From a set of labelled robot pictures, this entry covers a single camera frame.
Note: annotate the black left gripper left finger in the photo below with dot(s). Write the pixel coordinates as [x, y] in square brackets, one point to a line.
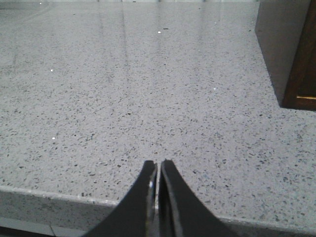
[134, 215]

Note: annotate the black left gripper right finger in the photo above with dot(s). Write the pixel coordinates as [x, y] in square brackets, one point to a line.
[181, 213]

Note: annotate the dark wooden drawer cabinet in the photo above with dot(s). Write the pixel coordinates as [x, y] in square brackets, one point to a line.
[300, 92]

